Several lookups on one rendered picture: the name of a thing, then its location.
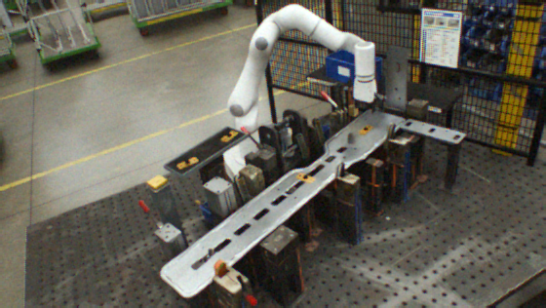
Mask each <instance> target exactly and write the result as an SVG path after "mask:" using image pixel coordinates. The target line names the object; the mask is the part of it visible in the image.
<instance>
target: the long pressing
mask: <svg viewBox="0 0 546 308"><path fill-rule="evenodd" d="M365 119H367V120H365ZM405 122H406V119H405V118H403V117H397V116H393V115H390V114H386V113H383V112H380V111H376V112H375V113H373V114H371V109H369V110H367V111H366V112H365V113H363V114H362V115H360V116H359V117H358V118H356V119H355V120H354V121H353V122H352V123H349V124H348V125H347V126H346V127H345V128H344V129H342V130H341V131H340V132H338V133H337V134H335V135H334V136H332V137H331V138H330V139H329V140H327V141H325V143H324V149H325V155H323V156H322V157H321V158H319V159H318V160H317V161H315V162H314V163H313V165H311V166H309V167H306V168H302V169H295V170H291V171H289V172H288V173H287V174H284V175H283V176H282V177H280V178H279V179H278V180H277V181H276V182H275V183H274V184H271V185H270V186H269V187H268V188H267V189H265V190H264V191H263V192H260V194H258V195H257V196H256V197H254V198H253V199H252V200H251V201H249V202H247V203H246V204H245V205H244V206H243V207H242V208H241V209H239V210H237V211H235V213H233V214H232V215H231V216H229V217H227V218H226V219H225V220H224V221H222V222H221V223H220V224H219V225H218V226H217V227H215V228H214V229H213V230H211V232H210V233H207V234H206V235H204V236H203V238H201V239H200V240H199V241H196V242H195V243H194V244H193V245H192V246H191V247H189V248H188V249H186V250H185V251H183V252H182V253H181V254H180V255H178V256H176V257H175V258H174V259H173V260H172V261H171V262H168V263H167V264H166V265H165V266H164V267H163V268H162V269H161V271H160V276H161V278H162V280H163V281H165V282H166V283H167V284H168V285H169V286H170V287H171V288H173V289H174V290H175V291H176V292H177V293H179V294H180V295H181V296H182V297H183V298H192V297H194V296H196V295H198V293H200V292H201V291H203V290H204V289H205V288H206V287H208V286H209V285H210V284H211V283H212V282H213V275H214V274H215V273H214V264H215V263H216V262H217V261H218V260H219V259H222V260H223V261H224V262H225V263H226V265H229V266H233V265H234V264H235V263H236V262H237V261H238V260H239V259H240V258H242V257H244V256H245V254H246V253H247V252H249V251H250V250H252V249H253V248H254V247H255V246H256V245H257V244H258V243H261V241H262V240H263V239H264V238H266V237H267V236H268V235H269V234H270V233H272V232H273V231H274V230H275V229H276V228H277V227H278V226H280V225H281V224H282V223H284V222H285V221H286V220H287V218H290V217H291V216H292V215H293V214H294V213H295V212H296V211H297V210H299V209H301V208H302V207H303V206H304V204H305V203H307V202H308V201H310V200H311V199H312V198H313V197H314V196H315V195H316V194H317V193H319V192H321V190H322V189H323V188H325V187H326V186H327V185H328V184H329V183H331V182H332V181H333V180H334V176H335V168H336V166H337V165H338V162H339V161H342V162H343V163H345V164H346V166H345V170H346V168H348V167H349V166H352V165H354V164H355V163H358V162H361V161H362V160H364V159H365V158H367V157H369V155H370V154H371V153H372V152H373V151H374V150H375V149H377V147H379V146H380V145H381V144H382V143H383V142H384V141H385V136H386V133H387V131H386V130H387V127H388V125H390V124H391V123H394V124H396V129H395V132H396V131H398V130H399V128H400V126H401V125H403V124H404V123H405ZM366 125H370V126H373V128H372V129H371V130H370V131H369V132H367V133H366V134H365V135H362V134H360V133H358V132H359V131H361V130H362V128H363V127H365V126H366ZM395 132H394V133H395ZM349 133H353V134H354V143H352V144H351V143H348V142H347V137H348V134H349ZM342 147H343V148H346V150H345V151H343V152H342V153H338V152H337V150H338V149H339V148H342ZM330 156H333V157H336V158H335V159H333V160H332V161H331V162H329V163H328V162H325V161H326V160H327V159H328V158H329V157H330ZM344 157H345V158H344ZM318 166H324V167H323V168H322V169H321V170H320V171H319V172H318V173H316V174H314V175H313V176H312V177H313V178H315V181H313V180H310V181H313V183H306V182H304V184H302V185H301V186H300V187H299V188H297V189H296V190H295V192H292V194H287V193H286V192H287V191H288V190H289V189H290V188H291V187H293V186H294V185H295V184H296V183H298V182H299V181H302V180H300V179H298V178H295V176H296V175H298V174H300V173H303V174H310V173H311V172H312V171H313V170H314V169H315V168H316V167H318ZM278 189H279V190H278ZM281 195H284V196H286V197H287V199H285V200H284V201H282V202H280V203H279V204H278V206H272V205H271V203H272V202H273V201H276V200H277V199H278V198H279V197H280V196H281ZM262 210H269V213H267V214H266V215H265V216H264V217H262V218H261V219H260V220H255V219H254V217H255V216H256V215H257V214H259V213H260V212H261V211H262ZM243 217H244V218H243ZM247 223H248V224H249V225H250V226H251V227H250V228H248V229H247V230H246V231H245V232H244V233H243V234H241V235H239V236H237V235H236V234H234V233H235V231H237V230H238V229H239V228H240V227H242V226H244V224H247ZM226 239H228V240H230V241H231V243H229V244H228V245H227V246H226V247H225V248H224V249H223V250H220V251H219V252H215V253H214V255H212V256H209V253H208V249H212V250H214V248H216V247H217V246H218V245H219V244H220V243H221V242H224V241H225V240H226ZM204 256H207V257H210V258H211V259H210V260H208V261H207V262H206V263H205V264H203V265H202V266H201V267H199V268H198V269H197V270H194V269H193V268H192V265H193V264H196V262H197V261H199V260H200V259H201V258H202V257H204Z"/></svg>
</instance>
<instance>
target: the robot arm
mask: <svg viewBox="0 0 546 308"><path fill-rule="evenodd" d="M294 28H297V29H299V30H300V31H302V33H304V34H307V35H309V36H310V37H311V38H312V39H314V40H315V41H317V42H319V43H321V44H322V45H324V46H326V47H327V48H328V49H330V50H336V51H337V50H343V51H348V52H350V53H351V54H353V55H355V66H356V72H355V74H356V79H355V82H354V88H353V90H351V91H350V94H351V96H352V97H353V100H354V106H355V109H357V108H358V107H360V100H363V101H367V102H370V103H371V104H372V107H371V114H373V113H375V112H376V105H377V104H378V103H380V101H381V100H382V97H381V96H379V95H378V94H377V93H376V88H375V79H373V78H374V44H373V43H371V42H365V41H364V40H363V39H361V38H360V37H357V36H355V35H353V34H350V33H346V32H341V31H340V30H338V29H336V28H334V27H333V26H332V25H330V24H329V23H327V22H326V21H325V20H322V19H320V18H318V17H317V16H316V15H315V14H313V13H310V12H309V11H308V10H307V9H305V8H303V7H302V6H298V5H290V6H286V7H285V8H283V9H282V10H280V11H279V12H275V13H273V14H271V15H270V16H269V17H268V18H267V19H265V20H264V21H263V22H262V23H261V26H260V27H259V28H258V29H257V31H256V32H255V33H254V34H253V40H252V42H251V44H250V49H249V55H248V57H247V60H246V63H245V65H244V70H243V72H242V74H241V77H240V79H239V80H238V82H237V84H236V86H235V89H234V91H233V93H232V95H231V97H230V98H229V100H228V102H227V109H228V111H229V113H230V114H232V115H233V116H235V129H237V130H239V131H241V127H244V128H245V129H246V130H247V131H249V132H250V133H251V136H252V138H253V139H255V140H256V141H257V142H258V143H260V139H259V135H258V123H257V113H258V106H259V94H258V90H257V88H258V86H259V84H260V81H261V77H262V75H263V73H264V71H265V69H266V66H267V63H268V61H269V56H270V53H271V50H272V49H273V47H274V45H275V43H276V41H277V40H278V37H279V36H280V35H281V34H282V33H285V32H286V31H288V30H292V29H294ZM373 101H374V102H375V103H374V102H373ZM258 150H259V149H258V148H257V147H256V144H255V143H254V142H253V141H252V140H251V139H250V138H247V139H244V140H243V141H242V142H240V143H239V149H237V150H236V152H235V161H236V163H238V164H239V165H241V166H245V160H244V156H246V155H247V154H249V153H250V152H254V153H255V152H256V151H258Z"/></svg>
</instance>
